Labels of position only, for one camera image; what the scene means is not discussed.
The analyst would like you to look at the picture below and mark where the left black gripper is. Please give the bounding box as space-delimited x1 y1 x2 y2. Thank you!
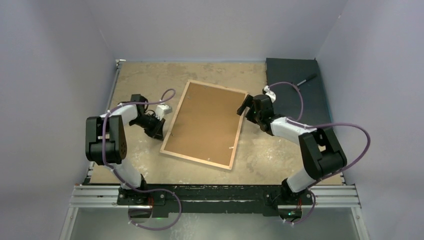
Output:
129 113 165 141

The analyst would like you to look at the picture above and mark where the white wooden picture frame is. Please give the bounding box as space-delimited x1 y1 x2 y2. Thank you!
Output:
159 79 249 171

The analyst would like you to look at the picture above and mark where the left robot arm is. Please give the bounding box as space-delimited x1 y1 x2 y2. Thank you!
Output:
85 94 173 205

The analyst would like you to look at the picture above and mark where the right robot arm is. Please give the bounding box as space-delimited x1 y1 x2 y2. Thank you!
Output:
236 94 347 204

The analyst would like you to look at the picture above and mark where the black foam block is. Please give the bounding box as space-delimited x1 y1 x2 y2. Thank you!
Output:
265 58 332 126

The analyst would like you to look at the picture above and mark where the small hammer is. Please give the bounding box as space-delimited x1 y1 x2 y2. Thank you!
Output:
296 73 318 88

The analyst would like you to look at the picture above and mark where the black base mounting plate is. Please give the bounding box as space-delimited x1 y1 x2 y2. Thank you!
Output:
117 183 313 218

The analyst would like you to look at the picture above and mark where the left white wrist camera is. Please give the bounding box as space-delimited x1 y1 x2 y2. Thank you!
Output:
154 104 173 120

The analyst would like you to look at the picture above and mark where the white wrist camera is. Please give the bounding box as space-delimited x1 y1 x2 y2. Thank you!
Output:
262 85 277 103
154 104 173 120

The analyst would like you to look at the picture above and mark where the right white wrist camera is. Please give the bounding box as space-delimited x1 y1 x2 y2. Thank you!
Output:
262 85 277 103

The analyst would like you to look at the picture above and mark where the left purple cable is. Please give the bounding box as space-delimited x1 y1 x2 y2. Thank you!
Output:
101 88 183 232

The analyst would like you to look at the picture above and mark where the purple cable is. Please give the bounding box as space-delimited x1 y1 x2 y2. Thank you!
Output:
101 88 183 232
268 81 372 227

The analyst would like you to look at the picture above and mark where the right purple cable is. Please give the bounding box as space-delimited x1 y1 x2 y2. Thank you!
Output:
268 81 372 227

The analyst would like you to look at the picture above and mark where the aluminium rail frame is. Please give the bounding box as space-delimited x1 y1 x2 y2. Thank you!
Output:
60 61 369 240

